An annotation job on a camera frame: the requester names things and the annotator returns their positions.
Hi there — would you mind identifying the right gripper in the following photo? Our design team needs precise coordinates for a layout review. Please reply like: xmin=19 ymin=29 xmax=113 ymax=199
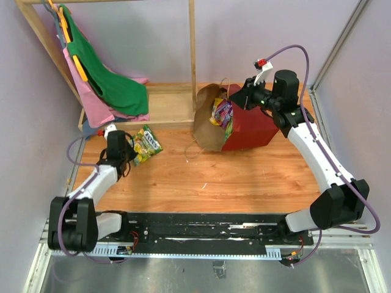
xmin=228 ymin=76 xmax=280 ymax=112

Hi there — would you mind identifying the green Fox's candy bag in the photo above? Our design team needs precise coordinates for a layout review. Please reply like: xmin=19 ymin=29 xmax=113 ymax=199
xmin=128 ymin=125 xmax=163 ymax=167

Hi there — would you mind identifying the red brown paper bag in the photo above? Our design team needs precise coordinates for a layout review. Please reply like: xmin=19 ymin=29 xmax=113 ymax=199
xmin=190 ymin=78 xmax=279 ymax=152

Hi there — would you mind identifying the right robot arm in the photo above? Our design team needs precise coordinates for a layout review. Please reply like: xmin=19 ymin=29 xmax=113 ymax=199
xmin=230 ymin=70 xmax=370 ymax=244

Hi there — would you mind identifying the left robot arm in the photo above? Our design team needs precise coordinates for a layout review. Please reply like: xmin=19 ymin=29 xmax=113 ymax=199
xmin=48 ymin=128 xmax=137 ymax=256

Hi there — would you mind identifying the blue grey cloth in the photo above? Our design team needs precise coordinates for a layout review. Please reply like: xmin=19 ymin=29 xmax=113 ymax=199
xmin=82 ymin=120 xmax=104 ymax=140

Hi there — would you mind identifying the pink shirt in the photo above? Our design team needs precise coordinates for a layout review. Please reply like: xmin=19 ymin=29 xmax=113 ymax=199
xmin=62 ymin=48 xmax=150 ymax=128

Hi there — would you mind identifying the green shirt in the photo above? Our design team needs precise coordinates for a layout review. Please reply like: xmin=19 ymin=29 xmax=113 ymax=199
xmin=59 ymin=4 xmax=149 ymax=116

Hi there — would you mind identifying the wooden clothes rack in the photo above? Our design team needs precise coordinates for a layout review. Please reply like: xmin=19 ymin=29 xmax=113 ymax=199
xmin=15 ymin=1 xmax=197 ymax=129

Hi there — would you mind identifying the grey hanger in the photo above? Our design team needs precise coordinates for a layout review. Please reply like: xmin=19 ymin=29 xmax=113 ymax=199
xmin=41 ymin=0 xmax=71 ymax=49

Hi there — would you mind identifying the yellow hanger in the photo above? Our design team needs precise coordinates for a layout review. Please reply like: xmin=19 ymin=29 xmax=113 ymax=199
xmin=47 ymin=0 xmax=89 ymax=82

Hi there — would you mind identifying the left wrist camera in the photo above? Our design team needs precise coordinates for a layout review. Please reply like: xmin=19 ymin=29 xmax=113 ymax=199
xmin=96 ymin=123 xmax=117 ymax=140

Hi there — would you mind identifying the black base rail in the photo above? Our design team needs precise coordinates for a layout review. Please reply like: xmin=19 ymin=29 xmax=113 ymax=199
xmin=93 ymin=212 xmax=314 ymax=259

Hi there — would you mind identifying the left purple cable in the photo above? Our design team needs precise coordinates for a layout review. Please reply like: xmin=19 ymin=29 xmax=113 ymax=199
xmin=57 ymin=134 xmax=129 ymax=265

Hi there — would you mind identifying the aluminium frame post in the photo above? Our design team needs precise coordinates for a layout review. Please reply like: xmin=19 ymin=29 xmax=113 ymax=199
xmin=310 ymin=0 xmax=371 ymax=94

